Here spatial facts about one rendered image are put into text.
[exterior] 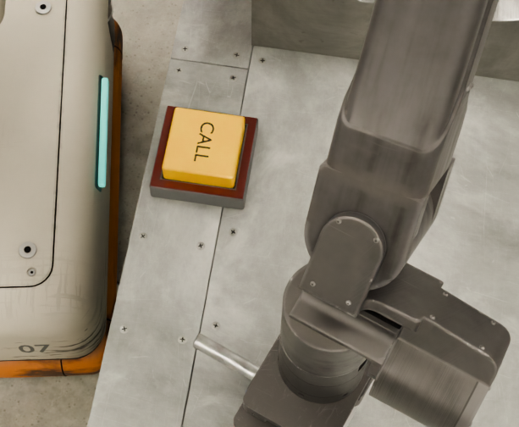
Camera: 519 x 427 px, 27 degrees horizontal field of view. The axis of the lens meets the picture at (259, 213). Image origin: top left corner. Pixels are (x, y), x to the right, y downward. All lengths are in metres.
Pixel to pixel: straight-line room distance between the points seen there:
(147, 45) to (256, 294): 1.14
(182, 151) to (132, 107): 1.01
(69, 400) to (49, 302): 0.28
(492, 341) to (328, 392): 0.12
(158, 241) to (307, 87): 0.20
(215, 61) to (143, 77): 0.95
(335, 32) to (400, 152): 0.42
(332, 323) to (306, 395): 0.10
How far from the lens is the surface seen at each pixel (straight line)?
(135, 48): 1.95
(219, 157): 0.87
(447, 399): 0.60
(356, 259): 0.56
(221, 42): 0.98
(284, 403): 0.69
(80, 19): 1.65
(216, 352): 0.81
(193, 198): 0.89
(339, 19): 0.93
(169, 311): 0.86
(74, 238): 1.47
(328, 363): 0.62
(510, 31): 0.92
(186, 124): 0.89
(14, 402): 1.70
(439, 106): 0.53
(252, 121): 0.91
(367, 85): 0.53
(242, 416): 0.71
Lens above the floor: 1.61
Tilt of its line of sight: 65 degrees down
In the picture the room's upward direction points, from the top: 2 degrees clockwise
